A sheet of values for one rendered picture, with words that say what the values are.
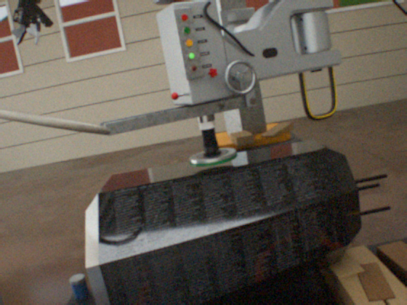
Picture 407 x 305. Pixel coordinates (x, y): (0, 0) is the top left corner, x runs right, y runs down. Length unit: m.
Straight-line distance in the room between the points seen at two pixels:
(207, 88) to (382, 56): 7.12
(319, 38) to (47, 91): 6.96
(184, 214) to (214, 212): 0.12
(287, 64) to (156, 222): 0.92
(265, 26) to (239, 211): 0.82
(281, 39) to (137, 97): 6.27
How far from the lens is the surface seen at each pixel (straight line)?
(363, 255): 2.19
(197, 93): 1.69
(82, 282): 2.68
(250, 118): 2.58
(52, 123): 1.41
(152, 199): 1.76
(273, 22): 1.92
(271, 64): 1.89
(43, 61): 8.51
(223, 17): 2.49
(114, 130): 1.63
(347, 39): 8.40
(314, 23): 2.08
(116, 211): 1.77
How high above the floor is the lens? 1.24
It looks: 11 degrees down
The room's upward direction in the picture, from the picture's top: 11 degrees counter-clockwise
